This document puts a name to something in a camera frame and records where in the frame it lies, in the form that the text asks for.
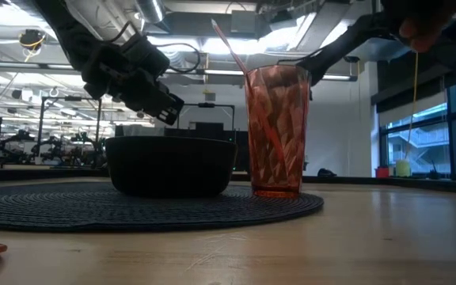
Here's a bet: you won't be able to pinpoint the black bowl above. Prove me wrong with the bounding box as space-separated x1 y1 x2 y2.
104 135 238 198

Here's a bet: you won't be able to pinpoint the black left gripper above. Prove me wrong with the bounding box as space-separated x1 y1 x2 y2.
80 31 186 127

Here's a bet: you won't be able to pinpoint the orange faceted plastic tumbler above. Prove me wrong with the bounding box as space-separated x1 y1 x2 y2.
245 65 312 199

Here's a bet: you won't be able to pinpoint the long linear ceiling light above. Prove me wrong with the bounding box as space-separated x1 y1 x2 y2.
0 60 358 82

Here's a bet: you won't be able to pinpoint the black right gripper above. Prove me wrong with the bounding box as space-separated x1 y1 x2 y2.
298 0 456 87

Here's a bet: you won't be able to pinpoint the black ceiling fixture yellow cable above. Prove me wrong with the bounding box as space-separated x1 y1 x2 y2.
17 28 48 52

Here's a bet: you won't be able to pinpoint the tall black gantry frame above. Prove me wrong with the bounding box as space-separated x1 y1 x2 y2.
39 96 103 159

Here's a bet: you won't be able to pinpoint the pink drinking straw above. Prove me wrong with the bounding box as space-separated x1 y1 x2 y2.
211 18 291 183

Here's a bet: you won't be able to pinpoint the round black woven placemat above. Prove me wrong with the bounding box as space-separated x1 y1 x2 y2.
0 181 325 234

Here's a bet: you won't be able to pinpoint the black background robot arms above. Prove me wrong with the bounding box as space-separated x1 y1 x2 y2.
0 128 108 167

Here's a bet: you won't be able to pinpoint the yellow-green container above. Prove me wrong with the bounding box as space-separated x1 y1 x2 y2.
394 158 412 178

